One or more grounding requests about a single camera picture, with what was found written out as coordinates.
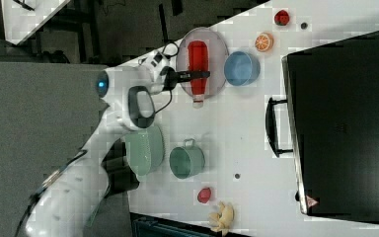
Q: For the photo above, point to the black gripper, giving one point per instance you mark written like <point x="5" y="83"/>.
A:
<point x="173" y="78"/>

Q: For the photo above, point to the red ketchup bottle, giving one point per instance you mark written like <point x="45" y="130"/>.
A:
<point x="198" y="61"/>

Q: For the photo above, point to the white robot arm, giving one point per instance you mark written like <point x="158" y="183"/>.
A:
<point x="66" y="201"/>

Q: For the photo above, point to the grey round plate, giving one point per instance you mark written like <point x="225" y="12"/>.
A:
<point x="217" y="55"/>

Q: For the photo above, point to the blue bowl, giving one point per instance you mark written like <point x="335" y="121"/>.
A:
<point x="241" y="68"/>

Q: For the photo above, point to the orange slice toy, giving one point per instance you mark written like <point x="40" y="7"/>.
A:
<point x="264" y="42"/>

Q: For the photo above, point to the green oval basin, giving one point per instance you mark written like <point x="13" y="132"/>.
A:
<point x="144" y="151"/>

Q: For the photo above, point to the red strawberry toy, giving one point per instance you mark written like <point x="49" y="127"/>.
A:
<point x="281" y="18"/>

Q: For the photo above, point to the red round toy fruit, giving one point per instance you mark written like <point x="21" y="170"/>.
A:
<point x="204" y="195"/>

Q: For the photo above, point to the black cylinder lower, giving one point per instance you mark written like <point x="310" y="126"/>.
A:
<point x="122" y="180"/>

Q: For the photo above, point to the beige banana bunch toy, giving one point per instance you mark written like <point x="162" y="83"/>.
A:
<point x="221" y="221"/>

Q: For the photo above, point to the black oven box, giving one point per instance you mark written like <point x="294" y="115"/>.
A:
<point x="332" y="94"/>

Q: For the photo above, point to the white background table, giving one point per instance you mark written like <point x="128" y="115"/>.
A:
<point x="22" y="18"/>

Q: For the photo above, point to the green cup with handle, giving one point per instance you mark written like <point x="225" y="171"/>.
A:
<point x="187" y="160"/>

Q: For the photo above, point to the black oven door handle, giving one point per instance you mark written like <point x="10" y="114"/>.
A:
<point x="271" y="127"/>

